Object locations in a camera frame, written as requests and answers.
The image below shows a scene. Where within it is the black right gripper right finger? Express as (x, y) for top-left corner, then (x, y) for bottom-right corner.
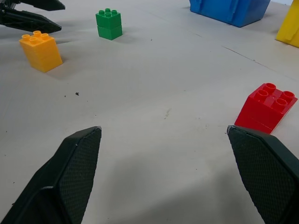
(227, 125), (299, 224)

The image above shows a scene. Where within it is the yellow plastic bin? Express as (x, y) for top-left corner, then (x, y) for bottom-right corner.
(275, 0), (299, 49)

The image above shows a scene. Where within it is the blue plastic bin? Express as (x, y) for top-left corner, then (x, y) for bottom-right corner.
(189, 0), (272, 28)

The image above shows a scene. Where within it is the green toy brick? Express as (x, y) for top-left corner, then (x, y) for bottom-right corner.
(95, 7), (123, 41)

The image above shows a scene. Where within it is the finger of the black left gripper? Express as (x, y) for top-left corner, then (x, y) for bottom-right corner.
(0, 10), (63, 34)
(0, 0), (66, 11)

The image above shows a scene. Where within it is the red toy brick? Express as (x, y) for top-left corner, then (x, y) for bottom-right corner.
(234, 82), (299, 135)

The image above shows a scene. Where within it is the orange toy brick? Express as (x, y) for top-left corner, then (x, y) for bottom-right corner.
(18, 30), (64, 74)

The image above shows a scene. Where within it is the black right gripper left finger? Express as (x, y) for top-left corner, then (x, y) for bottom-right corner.
(0, 126), (102, 224)

